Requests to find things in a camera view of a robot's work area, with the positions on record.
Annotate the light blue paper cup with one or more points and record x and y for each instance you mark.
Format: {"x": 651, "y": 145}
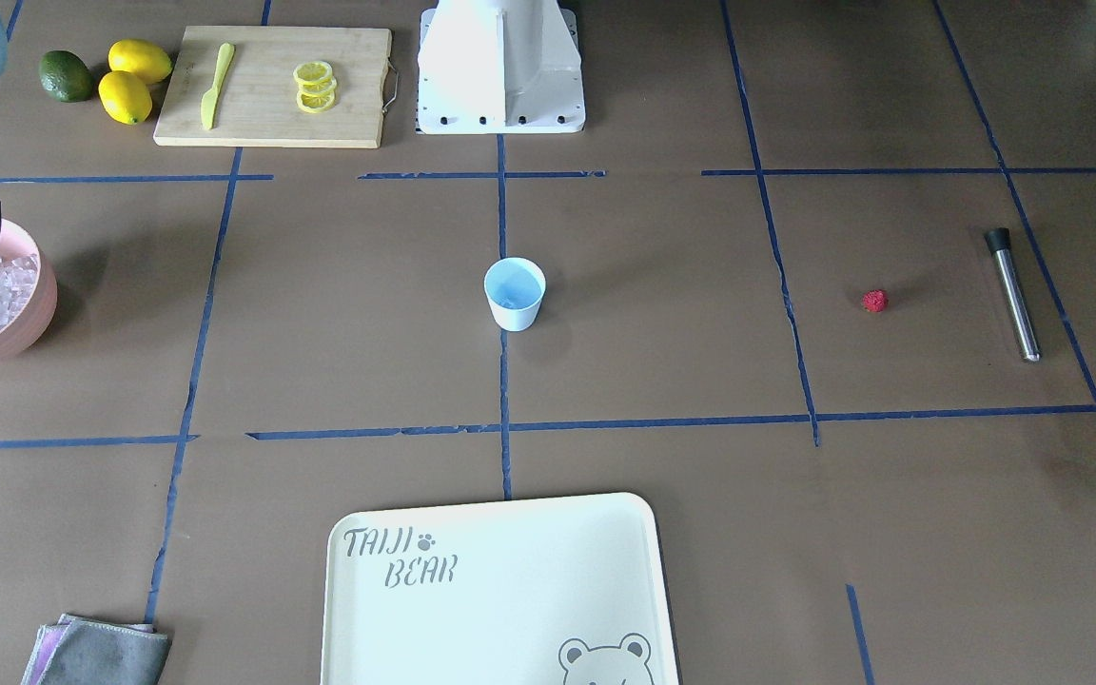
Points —
{"x": 518, "y": 279}

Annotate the green avocado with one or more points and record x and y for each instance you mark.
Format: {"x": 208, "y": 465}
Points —
{"x": 65, "y": 78}

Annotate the yellow lemon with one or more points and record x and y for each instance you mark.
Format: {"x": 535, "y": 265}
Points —
{"x": 125, "y": 97}
{"x": 146, "y": 60}

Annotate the yellow plastic knife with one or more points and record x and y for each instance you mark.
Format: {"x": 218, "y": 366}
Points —
{"x": 210, "y": 99}

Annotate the wooden cutting board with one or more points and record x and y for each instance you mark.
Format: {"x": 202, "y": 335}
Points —
{"x": 257, "y": 107}

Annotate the lemon slices stack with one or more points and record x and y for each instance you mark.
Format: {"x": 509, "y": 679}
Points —
{"x": 316, "y": 86}

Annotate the grey folded cloth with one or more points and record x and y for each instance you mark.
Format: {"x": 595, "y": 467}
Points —
{"x": 80, "y": 650}

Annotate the cream bear serving tray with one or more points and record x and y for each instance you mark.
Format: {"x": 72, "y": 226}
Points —
{"x": 567, "y": 590}

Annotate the red strawberry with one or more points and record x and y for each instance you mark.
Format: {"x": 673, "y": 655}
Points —
{"x": 875, "y": 301}

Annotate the steel muddler with black cap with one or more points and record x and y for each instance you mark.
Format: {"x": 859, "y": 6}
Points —
{"x": 999, "y": 246}

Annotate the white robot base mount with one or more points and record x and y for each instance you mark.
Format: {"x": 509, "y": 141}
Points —
{"x": 499, "y": 67}

